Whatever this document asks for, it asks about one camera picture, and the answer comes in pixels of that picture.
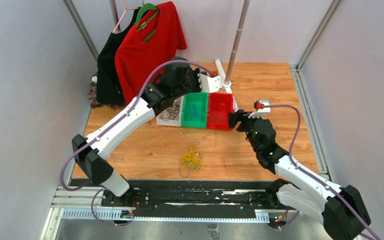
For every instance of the red t-shirt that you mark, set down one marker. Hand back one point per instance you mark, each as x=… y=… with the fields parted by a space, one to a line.
x=142 y=51

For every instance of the green storage bin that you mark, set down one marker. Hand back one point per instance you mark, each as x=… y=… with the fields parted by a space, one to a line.
x=195 y=110

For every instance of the white storage bin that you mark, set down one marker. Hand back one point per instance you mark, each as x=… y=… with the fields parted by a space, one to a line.
x=172 y=116

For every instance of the patterned cloth at wall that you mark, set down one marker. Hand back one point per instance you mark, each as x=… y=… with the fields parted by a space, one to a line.
x=92 y=95

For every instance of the black garment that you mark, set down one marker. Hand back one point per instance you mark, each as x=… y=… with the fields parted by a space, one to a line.
x=108 y=87

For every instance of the green clothes hanger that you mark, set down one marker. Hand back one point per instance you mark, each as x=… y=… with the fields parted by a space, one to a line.
x=146 y=14

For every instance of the pink clothes hanger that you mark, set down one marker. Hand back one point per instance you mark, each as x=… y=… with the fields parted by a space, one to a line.
x=122 y=9

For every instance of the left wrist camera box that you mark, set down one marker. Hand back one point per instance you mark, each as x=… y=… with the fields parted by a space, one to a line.
x=210 y=84

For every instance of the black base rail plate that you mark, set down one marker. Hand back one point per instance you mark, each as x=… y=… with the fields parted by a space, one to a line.
x=196 y=199

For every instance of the beige rack pole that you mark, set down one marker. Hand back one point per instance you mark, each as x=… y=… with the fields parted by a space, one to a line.
x=237 y=39

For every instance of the white rack base foot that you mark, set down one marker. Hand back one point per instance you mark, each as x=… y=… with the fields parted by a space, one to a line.
x=226 y=84

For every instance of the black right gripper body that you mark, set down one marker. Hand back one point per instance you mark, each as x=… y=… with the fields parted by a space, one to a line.
x=246 y=123

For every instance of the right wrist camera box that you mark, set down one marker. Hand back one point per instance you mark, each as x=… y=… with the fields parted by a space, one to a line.
x=261 y=109

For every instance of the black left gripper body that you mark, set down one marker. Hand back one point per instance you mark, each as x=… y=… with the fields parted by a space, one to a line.
x=192 y=85

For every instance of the red storage bin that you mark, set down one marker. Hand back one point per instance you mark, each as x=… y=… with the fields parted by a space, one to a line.
x=219 y=106

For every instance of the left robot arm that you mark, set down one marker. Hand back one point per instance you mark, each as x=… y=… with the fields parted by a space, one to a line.
x=167 y=82

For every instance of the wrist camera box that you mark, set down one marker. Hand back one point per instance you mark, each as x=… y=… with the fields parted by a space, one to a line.
x=261 y=109
x=210 y=84

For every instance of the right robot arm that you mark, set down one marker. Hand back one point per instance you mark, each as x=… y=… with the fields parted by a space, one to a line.
x=340 y=210

